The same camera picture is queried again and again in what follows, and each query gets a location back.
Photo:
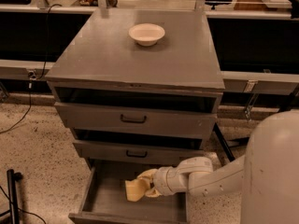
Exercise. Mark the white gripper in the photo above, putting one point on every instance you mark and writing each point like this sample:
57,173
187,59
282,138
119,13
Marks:
162,180

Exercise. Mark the yellow sponge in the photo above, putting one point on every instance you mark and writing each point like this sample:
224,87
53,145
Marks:
136,189

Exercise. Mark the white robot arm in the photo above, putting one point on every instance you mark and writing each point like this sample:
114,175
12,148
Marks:
267,174

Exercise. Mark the grey bottom drawer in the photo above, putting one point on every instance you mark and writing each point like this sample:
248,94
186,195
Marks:
104,200

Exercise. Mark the grey top drawer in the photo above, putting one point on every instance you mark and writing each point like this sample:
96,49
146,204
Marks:
159,122

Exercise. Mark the grey drawer cabinet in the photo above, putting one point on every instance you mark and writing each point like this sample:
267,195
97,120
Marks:
103,65

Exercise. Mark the black metal stand right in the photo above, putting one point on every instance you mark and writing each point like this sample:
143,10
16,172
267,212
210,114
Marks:
288,104

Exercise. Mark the black stand left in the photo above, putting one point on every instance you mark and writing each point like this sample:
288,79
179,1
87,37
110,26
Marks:
11,210

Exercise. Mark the white bowl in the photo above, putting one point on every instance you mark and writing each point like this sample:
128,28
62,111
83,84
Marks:
146,34

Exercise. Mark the wooden box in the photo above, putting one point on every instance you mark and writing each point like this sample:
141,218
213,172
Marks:
262,5

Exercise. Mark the black middle drawer handle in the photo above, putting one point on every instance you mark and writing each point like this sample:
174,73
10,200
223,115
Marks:
132,154

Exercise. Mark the black drawer handle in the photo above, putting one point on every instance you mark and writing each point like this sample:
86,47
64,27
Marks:
132,154
125,119

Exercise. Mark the black top drawer handle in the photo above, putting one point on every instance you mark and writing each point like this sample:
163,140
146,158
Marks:
125,119

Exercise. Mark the grey barrier rail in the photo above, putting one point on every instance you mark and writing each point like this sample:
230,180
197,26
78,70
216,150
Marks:
257,46

